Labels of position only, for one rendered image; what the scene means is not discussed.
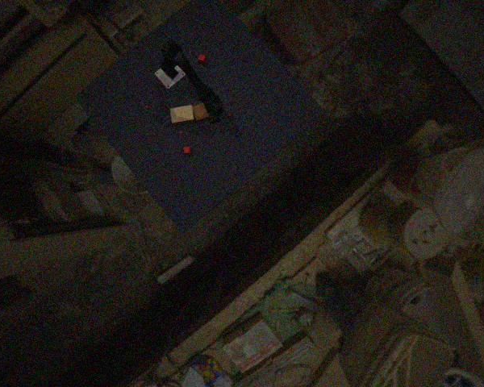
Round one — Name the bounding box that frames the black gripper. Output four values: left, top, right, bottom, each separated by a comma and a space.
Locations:
206, 107, 219, 124

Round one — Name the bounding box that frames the tan rectangular board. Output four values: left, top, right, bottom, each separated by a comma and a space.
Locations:
170, 105, 195, 125

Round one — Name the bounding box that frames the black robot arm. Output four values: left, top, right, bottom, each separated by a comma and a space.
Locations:
161, 40, 223, 117

